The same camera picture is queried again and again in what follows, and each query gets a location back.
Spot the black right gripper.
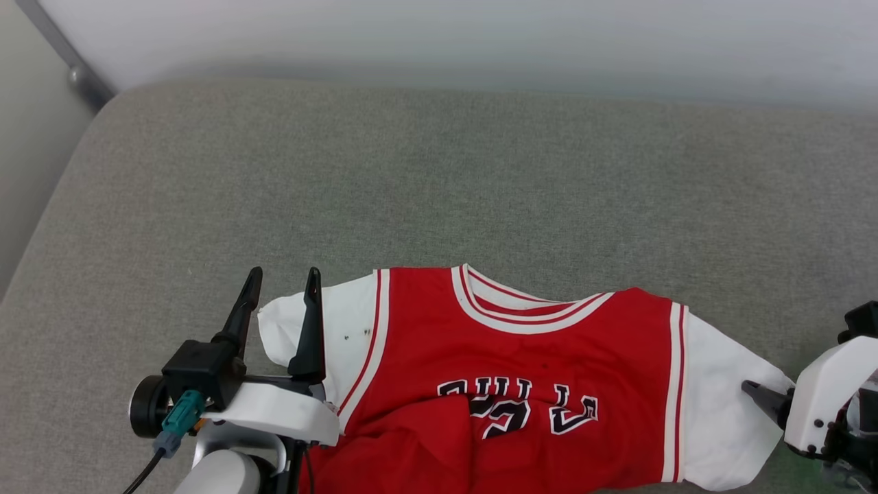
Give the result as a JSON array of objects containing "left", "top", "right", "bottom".
[{"left": 741, "top": 380, "right": 878, "bottom": 484}]

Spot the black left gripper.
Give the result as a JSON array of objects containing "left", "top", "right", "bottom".
[{"left": 130, "top": 267, "right": 327, "bottom": 439}]

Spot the red and white basketball jersey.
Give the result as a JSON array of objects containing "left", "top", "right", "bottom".
[{"left": 257, "top": 263, "right": 796, "bottom": 494}]

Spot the grey fabric sofa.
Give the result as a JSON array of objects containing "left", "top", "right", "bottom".
[{"left": 0, "top": 78, "right": 878, "bottom": 494}]

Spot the grey metal pole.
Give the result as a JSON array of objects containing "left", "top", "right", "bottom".
[{"left": 15, "top": 0, "right": 116, "bottom": 114}]

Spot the left black cable teal connector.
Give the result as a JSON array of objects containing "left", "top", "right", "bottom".
[{"left": 123, "top": 390, "right": 206, "bottom": 494}]

